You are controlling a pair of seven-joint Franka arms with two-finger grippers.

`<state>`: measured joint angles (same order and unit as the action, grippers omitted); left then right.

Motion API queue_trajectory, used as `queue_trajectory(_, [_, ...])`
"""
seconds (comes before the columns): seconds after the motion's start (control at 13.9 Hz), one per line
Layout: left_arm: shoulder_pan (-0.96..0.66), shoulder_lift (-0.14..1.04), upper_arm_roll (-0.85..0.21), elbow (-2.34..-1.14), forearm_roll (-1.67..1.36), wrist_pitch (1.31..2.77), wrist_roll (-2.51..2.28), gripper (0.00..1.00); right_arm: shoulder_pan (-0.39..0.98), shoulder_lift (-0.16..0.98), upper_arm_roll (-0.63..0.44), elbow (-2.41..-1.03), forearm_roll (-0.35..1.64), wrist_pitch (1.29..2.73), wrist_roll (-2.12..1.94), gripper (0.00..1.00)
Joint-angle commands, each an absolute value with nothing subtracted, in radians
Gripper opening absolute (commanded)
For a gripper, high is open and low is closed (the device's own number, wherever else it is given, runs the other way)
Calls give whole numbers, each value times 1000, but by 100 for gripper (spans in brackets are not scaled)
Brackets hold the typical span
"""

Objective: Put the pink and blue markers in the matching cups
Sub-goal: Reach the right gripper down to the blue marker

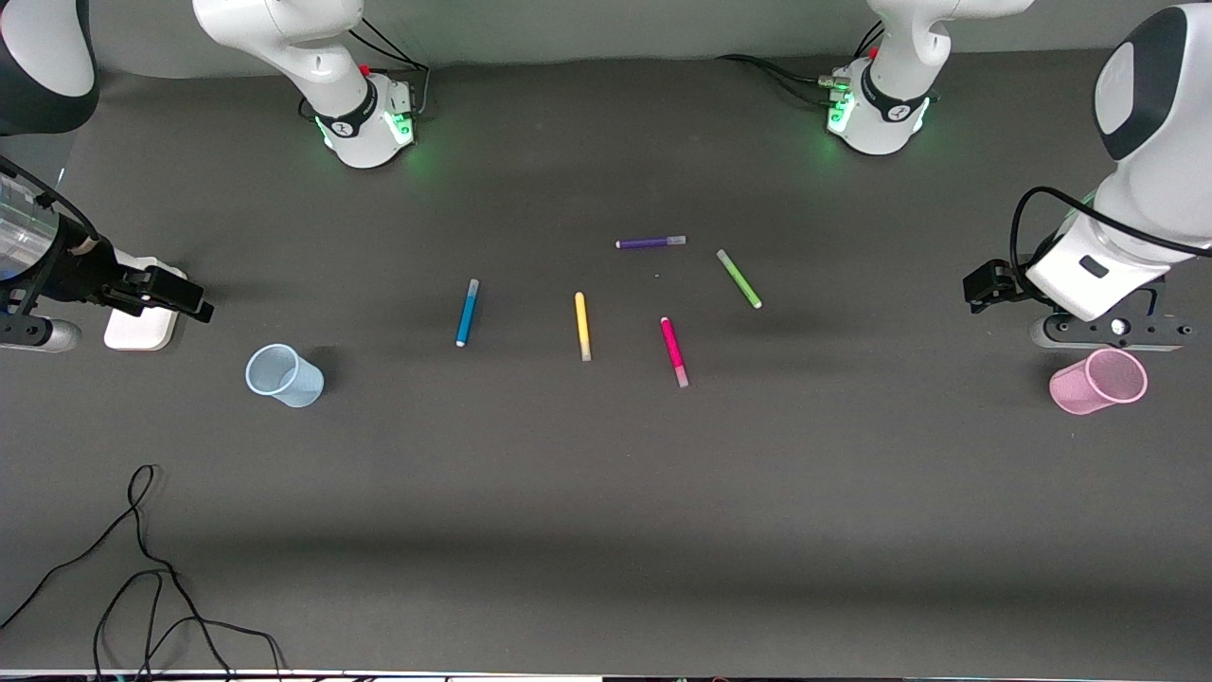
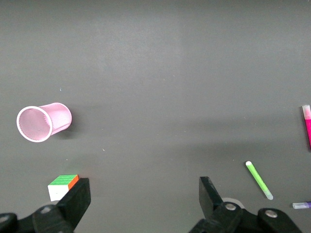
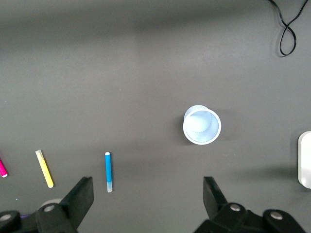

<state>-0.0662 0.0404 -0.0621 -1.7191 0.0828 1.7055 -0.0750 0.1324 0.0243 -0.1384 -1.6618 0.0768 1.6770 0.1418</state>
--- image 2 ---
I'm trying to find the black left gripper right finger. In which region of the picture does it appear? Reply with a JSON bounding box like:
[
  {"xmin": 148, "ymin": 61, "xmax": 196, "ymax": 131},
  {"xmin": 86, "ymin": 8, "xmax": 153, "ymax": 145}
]
[{"xmin": 188, "ymin": 176, "xmax": 303, "ymax": 233}]

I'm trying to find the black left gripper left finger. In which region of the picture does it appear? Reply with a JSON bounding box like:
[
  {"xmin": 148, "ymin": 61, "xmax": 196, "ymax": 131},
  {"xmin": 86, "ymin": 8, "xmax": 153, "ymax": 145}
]
[{"xmin": 0, "ymin": 178, "xmax": 91, "ymax": 233}]

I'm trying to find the pink marker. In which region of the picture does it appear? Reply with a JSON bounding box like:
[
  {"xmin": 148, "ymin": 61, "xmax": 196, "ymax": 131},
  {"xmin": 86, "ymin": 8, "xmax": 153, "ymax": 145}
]
[{"xmin": 302, "ymin": 104, "xmax": 311, "ymax": 151}]

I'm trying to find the colourful puzzle cube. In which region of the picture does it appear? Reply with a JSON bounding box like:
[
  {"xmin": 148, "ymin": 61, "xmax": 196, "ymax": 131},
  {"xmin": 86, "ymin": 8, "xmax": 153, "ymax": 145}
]
[{"xmin": 47, "ymin": 174, "xmax": 80, "ymax": 202}]

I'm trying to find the green marker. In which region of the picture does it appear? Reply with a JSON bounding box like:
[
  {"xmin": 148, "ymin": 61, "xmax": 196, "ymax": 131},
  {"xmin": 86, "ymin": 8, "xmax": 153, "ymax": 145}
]
[{"xmin": 245, "ymin": 161, "xmax": 274, "ymax": 201}]

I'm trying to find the pink mesh cup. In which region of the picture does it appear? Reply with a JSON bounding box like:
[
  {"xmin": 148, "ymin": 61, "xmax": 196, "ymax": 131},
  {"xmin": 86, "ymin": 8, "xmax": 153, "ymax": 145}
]
[{"xmin": 16, "ymin": 102, "xmax": 73, "ymax": 143}]

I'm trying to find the purple marker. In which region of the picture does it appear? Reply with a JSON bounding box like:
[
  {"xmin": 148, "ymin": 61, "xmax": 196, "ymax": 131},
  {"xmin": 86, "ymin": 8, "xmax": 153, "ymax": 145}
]
[{"xmin": 292, "ymin": 201, "xmax": 311, "ymax": 209}]

